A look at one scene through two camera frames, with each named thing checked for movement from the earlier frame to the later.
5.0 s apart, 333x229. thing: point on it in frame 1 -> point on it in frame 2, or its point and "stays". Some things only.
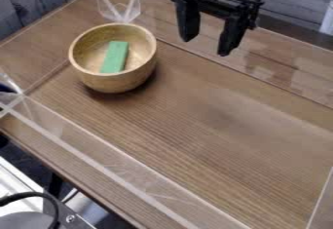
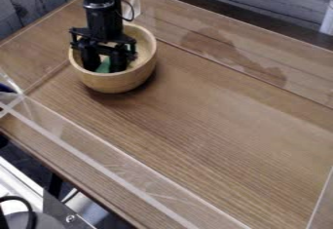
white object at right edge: [326, 22] stays
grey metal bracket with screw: [70, 220] stays
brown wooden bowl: [87, 50] stays
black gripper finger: [233, 35] -> [118, 59]
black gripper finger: [189, 18] -> [90, 56]
